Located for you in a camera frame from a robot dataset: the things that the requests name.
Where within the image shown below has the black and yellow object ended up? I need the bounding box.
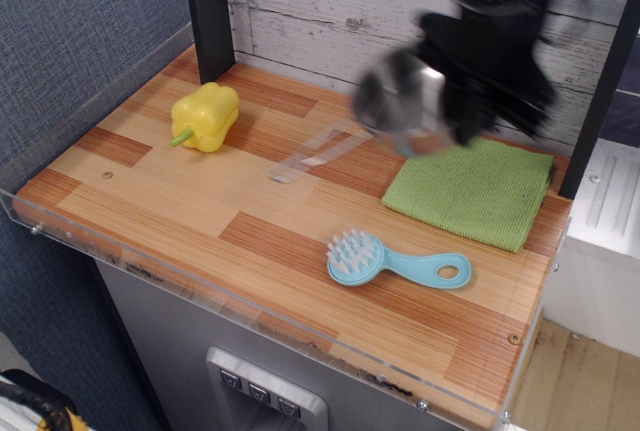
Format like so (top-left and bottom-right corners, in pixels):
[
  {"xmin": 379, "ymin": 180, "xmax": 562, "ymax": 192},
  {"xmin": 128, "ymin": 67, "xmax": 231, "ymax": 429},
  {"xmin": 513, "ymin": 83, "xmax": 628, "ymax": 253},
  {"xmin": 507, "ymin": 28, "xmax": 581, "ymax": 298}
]
[{"xmin": 1, "ymin": 378, "xmax": 91, "ymax": 431}]

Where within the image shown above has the yellow toy bell pepper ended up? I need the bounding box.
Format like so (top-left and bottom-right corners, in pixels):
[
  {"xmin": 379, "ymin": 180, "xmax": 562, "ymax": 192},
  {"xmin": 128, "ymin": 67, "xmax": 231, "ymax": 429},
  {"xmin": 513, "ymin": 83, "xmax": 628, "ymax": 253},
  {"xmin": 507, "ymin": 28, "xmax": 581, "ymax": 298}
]
[{"xmin": 170, "ymin": 82, "xmax": 239, "ymax": 153}]

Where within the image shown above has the dark vertical post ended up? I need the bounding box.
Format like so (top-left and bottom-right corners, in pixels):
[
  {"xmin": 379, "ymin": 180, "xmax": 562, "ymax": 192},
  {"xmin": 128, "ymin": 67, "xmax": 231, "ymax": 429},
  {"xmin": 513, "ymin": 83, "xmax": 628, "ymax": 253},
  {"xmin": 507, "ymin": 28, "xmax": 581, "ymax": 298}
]
[
  {"xmin": 188, "ymin": 0, "xmax": 236, "ymax": 84},
  {"xmin": 558, "ymin": 0, "xmax": 639, "ymax": 199}
]

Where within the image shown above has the grey toy fridge cabinet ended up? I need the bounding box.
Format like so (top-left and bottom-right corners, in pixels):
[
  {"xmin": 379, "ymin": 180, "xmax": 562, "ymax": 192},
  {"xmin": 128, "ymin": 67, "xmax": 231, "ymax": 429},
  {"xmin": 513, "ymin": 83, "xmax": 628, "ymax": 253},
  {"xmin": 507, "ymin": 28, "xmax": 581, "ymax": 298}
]
[{"xmin": 97, "ymin": 263, "xmax": 453, "ymax": 430}]

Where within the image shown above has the white ridged side unit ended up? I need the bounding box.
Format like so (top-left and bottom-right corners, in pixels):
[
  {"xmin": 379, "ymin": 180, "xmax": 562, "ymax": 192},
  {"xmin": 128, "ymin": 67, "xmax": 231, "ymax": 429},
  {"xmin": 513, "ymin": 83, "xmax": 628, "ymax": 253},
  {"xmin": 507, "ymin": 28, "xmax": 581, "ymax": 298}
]
[{"xmin": 542, "ymin": 139, "xmax": 639, "ymax": 356}]

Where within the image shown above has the dark vertical post right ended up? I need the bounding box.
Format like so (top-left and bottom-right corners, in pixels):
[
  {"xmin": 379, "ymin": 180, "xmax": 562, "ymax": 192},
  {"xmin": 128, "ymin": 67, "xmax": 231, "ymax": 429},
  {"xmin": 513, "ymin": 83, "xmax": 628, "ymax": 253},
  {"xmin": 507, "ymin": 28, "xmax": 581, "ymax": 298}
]
[{"xmin": 558, "ymin": 0, "xmax": 639, "ymax": 199}]

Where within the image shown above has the silver dispenser button panel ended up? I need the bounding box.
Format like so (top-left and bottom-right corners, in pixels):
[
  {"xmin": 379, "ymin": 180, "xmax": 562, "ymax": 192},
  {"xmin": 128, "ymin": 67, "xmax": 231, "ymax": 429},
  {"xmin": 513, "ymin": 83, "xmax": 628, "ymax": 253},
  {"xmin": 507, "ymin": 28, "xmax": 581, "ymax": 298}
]
[{"xmin": 206, "ymin": 346, "xmax": 329, "ymax": 430}]

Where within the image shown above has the green folded towel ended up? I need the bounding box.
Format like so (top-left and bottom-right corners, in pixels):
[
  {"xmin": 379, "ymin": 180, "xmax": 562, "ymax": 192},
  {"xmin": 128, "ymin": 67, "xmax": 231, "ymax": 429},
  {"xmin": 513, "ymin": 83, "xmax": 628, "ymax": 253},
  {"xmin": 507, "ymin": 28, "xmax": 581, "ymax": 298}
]
[{"xmin": 382, "ymin": 138, "xmax": 554, "ymax": 253}]

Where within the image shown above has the stainless steel pot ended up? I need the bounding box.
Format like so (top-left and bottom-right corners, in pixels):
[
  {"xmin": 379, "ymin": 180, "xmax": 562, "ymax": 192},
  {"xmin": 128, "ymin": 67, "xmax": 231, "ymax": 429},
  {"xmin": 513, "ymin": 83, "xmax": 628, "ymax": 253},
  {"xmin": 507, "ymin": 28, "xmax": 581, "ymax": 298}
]
[{"xmin": 267, "ymin": 45, "xmax": 466, "ymax": 185}]

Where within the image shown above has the dark vertical post left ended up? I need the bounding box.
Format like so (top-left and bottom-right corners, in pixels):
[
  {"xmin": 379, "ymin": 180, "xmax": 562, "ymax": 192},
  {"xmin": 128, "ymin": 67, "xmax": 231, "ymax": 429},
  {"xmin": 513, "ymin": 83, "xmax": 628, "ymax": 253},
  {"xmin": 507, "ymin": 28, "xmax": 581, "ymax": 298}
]
[{"xmin": 188, "ymin": 0, "xmax": 236, "ymax": 84}]

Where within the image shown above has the clear acrylic table guard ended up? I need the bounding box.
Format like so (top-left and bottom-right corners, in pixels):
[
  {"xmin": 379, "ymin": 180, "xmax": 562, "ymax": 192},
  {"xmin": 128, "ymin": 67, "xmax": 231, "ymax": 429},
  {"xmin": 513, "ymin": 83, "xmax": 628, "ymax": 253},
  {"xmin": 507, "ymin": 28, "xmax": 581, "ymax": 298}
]
[{"xmin": 1, "ymin": 20, "xmax": 569, "ymax": 430}]

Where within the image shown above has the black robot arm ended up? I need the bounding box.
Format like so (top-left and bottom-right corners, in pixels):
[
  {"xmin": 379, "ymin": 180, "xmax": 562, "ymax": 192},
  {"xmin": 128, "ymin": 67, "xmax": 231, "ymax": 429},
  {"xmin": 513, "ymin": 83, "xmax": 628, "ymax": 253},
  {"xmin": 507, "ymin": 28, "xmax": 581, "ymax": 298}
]
[{"xmin": 417, "ymin": 0, "xmax": 590, "ymax": 145}]

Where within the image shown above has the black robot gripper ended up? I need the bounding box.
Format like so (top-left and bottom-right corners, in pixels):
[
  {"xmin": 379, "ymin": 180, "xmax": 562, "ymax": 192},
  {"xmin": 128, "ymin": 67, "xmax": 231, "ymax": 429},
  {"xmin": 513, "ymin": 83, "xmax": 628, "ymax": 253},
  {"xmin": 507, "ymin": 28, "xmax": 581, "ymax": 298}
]
[{"xmin": 418, "ymin": 10, "xmax": 556, "ymax": 146}]

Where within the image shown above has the light blue scrub brush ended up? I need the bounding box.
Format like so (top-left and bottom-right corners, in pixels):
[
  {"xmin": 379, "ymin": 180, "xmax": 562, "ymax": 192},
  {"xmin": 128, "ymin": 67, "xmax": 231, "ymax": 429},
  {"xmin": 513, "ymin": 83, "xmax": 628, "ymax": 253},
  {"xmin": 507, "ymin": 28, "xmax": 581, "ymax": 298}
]
[{"xmin": 326, "ymin": 230, "xmax": 472, "ymax": 290}]

